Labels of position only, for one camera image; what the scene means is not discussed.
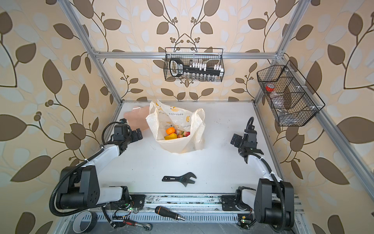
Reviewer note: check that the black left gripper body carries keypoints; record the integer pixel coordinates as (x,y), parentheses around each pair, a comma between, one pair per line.
(127,139)

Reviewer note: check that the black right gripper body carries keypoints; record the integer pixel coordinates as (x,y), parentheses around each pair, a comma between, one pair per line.
(242,145)

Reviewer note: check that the banana print plastic bag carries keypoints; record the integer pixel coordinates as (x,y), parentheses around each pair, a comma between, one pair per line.
(162,117)

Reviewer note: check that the orange toy tangerine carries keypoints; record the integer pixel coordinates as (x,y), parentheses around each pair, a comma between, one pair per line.
(171,130)

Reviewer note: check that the toy strawberry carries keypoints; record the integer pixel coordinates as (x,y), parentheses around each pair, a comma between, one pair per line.
(180,134)

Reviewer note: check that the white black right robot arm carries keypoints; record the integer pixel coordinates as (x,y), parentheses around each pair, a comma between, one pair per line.
(273,200)

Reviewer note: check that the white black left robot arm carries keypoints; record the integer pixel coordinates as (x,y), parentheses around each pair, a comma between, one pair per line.
(78,188)

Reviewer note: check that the pink fruit plate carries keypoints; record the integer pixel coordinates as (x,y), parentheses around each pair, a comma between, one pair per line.
(136,118)

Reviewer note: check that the clear bottle red cap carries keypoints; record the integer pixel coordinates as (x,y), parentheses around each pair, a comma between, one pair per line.
(277,101)

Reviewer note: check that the black adjustable wrench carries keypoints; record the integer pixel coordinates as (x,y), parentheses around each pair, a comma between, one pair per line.
(183,179)

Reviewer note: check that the black orange screwdriver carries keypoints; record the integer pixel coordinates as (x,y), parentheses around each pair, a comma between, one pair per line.
(165,212)

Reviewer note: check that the socket set holder black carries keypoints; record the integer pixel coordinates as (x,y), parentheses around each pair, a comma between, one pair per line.
(178,69)

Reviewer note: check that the black tape roll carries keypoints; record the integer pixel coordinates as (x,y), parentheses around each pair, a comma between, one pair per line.
(84,222)

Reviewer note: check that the black wire basket right wall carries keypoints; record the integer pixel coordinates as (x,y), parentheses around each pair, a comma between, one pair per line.
(302,100)

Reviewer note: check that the black wire basket wall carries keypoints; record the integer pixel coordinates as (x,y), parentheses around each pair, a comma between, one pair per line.
(211,56)
(302,100)

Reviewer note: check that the black wire basket back wall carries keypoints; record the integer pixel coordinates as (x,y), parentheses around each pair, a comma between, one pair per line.
(211,56)

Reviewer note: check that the red handled ratchet wrench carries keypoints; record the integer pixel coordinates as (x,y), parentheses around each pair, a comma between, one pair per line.
(146,227)

